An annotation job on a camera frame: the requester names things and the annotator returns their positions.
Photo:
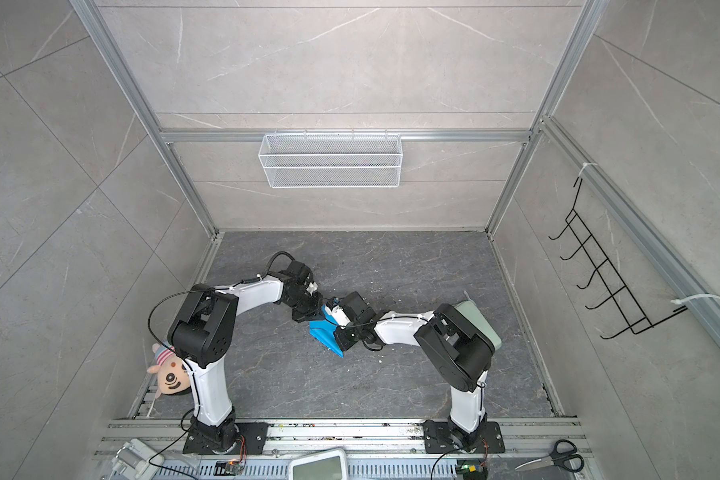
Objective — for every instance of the plush doll toy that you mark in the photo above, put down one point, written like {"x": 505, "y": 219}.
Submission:
{"x": 169, "y": 371}

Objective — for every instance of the white clamp device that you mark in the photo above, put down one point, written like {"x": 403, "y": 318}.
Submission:
{"x": 136, "y": 461}

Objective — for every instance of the blue square paper sheet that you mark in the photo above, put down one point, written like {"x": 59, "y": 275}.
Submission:
{"x": 324, "y": 331}

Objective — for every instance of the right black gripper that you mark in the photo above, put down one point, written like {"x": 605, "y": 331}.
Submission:
{"x": 345, "y": 344}

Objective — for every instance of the small green circuit board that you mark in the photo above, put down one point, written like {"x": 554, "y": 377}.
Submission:
{"x": 472, "y": 471}

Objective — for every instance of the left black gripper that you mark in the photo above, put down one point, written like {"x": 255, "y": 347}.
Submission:
{"x": 317, "y": 312}

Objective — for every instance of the black handled scissors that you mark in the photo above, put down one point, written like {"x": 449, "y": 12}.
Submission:
{"x": 564, "y": 455}

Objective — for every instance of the white wire mesh basket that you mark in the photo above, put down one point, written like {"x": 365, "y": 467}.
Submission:
{"x": 331, "y": 160}

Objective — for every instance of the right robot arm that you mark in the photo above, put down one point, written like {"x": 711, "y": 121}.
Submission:
{"x": 457, "y": 339}

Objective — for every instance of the white display device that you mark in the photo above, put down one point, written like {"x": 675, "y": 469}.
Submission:
{"x": 324, "y": 465}

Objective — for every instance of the black wire hook rack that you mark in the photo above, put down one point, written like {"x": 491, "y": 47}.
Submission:
{"x": 603, "y": 270}

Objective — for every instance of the small orange circuit board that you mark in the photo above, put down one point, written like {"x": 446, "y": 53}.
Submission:
{"x": 230, "y": 468}

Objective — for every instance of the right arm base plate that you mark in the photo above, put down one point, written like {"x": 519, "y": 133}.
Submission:
{"x": 443, "y": 436}

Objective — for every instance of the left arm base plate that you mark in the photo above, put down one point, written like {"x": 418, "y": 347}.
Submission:
{"x": 226, "y": 439}

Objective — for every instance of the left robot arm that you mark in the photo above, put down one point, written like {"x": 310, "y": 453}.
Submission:
{"x": 202, "y": 331}

